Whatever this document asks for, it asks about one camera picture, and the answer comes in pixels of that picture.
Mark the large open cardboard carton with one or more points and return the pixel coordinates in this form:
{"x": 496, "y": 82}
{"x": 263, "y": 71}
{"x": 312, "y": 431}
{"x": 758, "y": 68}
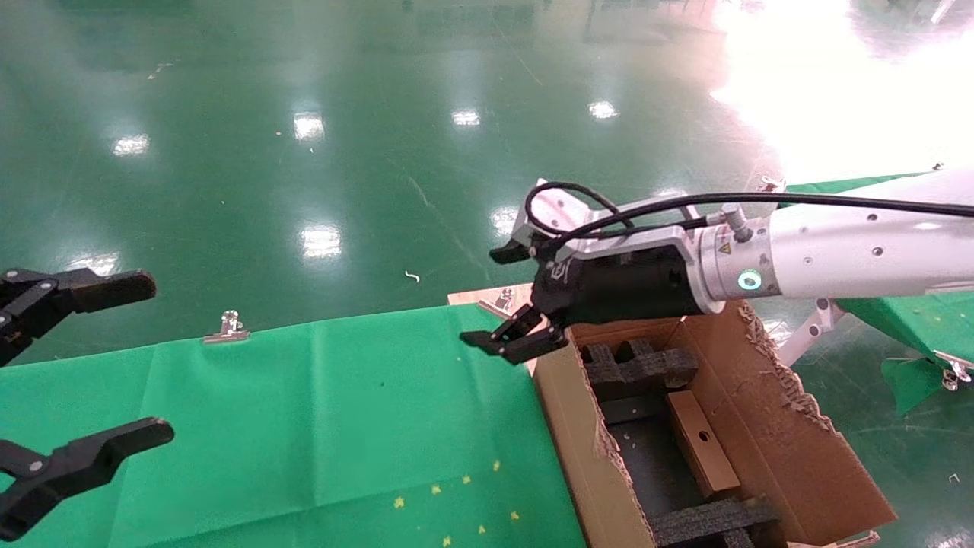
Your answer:
{"x": 799, "y": 457}

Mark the silver camera mount bracket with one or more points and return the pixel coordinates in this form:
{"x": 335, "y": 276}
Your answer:
{"x": 639, "y": 237}

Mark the small brown cardboard box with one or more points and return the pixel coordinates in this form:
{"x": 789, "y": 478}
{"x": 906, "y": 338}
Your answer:
{"x": 704, "y": 449}

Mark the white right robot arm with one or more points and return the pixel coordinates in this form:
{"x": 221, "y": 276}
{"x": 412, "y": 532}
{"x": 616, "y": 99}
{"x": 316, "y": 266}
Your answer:
{"x": 837, "y": 251}

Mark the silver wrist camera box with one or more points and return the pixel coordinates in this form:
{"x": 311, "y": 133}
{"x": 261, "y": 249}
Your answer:
{"x": 563, "y": 209}

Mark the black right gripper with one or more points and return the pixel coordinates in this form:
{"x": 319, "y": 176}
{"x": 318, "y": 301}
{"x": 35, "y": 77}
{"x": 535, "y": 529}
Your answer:
{"x": 609, "y": 289}

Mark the large green tablecloth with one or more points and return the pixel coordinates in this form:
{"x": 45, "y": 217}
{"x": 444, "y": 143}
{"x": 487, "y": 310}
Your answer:
{"x": 266, "y": 418}

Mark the green cloth on side table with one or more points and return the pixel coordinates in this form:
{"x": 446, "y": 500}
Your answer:
{"x": 913, "y": 327}

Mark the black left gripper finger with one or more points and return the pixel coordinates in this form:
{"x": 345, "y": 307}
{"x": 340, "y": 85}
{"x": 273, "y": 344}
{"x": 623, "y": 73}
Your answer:
{"x": 106, "y": 289}
{"x": 84, "y": 460}

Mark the white table leg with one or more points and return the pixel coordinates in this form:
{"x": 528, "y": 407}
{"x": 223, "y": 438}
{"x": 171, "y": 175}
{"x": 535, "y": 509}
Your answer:
{"x": 806, "y": 335}

